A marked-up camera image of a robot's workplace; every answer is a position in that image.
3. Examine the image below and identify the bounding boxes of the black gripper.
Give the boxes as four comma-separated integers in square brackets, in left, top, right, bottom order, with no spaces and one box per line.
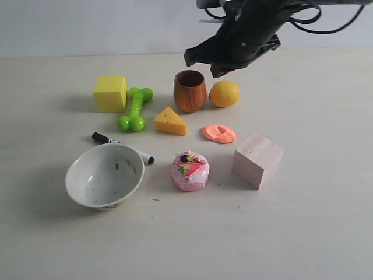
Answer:
[184,1,305,78]

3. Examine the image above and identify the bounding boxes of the orange putty blob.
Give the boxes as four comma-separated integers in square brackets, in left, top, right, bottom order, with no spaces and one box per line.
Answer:
[202,124,237,144]

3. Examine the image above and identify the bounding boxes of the yellow lemon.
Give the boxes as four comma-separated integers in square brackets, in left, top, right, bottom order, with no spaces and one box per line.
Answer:
[209,80,240,108]

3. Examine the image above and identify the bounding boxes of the brown wooden cup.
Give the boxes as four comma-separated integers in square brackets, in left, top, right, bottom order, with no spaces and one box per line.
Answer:
[173,70,207,113]

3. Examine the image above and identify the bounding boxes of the yellow toy cheese wedge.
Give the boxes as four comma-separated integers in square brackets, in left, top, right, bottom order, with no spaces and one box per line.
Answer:
[153,107,188,136]

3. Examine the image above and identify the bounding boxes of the green toy dog bone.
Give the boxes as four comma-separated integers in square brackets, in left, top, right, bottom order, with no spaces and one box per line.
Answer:
[117,87,154,132]

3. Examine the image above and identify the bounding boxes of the light wooden block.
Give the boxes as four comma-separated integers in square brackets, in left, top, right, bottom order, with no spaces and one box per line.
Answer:
[232,133,284,190]

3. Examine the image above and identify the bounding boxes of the yellow foam cube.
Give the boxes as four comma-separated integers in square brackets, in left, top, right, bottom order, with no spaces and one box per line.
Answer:
[93,75,128,113]

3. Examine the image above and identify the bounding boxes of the pink toy strawberry cake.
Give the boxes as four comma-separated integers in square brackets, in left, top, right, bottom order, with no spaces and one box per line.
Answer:
[171,151,210,192]

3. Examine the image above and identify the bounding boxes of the black and white marker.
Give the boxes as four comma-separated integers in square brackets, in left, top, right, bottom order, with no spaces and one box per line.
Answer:
[92,132,155,165]

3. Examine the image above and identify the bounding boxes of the white ceramic bowl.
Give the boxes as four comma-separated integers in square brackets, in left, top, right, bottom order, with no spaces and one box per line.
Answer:
[65,143,145,210]

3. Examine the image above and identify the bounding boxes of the black cable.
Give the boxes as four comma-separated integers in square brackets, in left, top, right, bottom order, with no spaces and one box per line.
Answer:
[287,4,367,34]

